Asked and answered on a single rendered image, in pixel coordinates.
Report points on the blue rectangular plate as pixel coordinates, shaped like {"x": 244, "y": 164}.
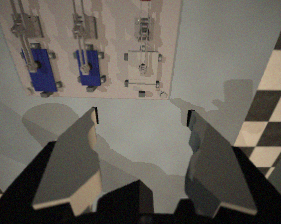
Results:
{"x": 44, "y": 79}

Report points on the blue rectangular block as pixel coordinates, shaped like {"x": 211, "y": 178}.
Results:
{"x": 93, "y": 79}

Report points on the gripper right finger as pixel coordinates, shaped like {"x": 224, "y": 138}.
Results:
{"x": 222, "y": 181}

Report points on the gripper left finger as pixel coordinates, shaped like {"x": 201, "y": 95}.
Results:
{"x": 62, "y": 181}

